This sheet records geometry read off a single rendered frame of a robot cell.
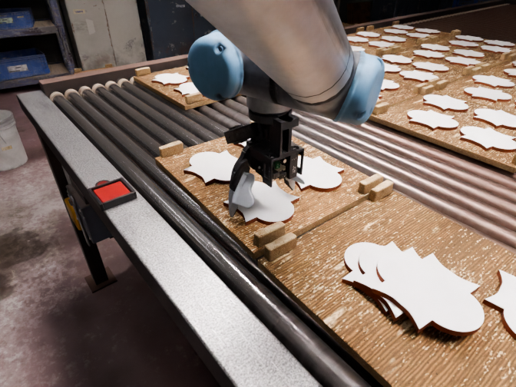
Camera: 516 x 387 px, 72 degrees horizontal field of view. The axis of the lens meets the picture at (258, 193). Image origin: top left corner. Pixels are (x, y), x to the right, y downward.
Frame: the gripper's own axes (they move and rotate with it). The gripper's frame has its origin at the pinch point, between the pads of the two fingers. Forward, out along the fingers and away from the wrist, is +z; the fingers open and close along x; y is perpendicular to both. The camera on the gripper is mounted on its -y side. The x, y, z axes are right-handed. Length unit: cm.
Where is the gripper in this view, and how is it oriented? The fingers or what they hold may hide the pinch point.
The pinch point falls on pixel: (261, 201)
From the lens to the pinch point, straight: 70.7
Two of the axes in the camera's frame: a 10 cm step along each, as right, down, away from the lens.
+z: 0.0, 8.2, 5.7
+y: 5.9, 4.6, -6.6
